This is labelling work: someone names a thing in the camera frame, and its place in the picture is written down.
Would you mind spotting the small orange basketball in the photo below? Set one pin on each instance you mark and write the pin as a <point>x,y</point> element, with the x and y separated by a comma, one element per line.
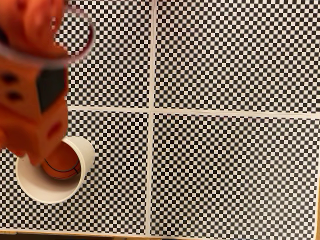
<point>65,162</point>

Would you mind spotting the white paper cup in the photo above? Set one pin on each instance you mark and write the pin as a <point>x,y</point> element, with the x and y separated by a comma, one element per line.
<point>50,190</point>

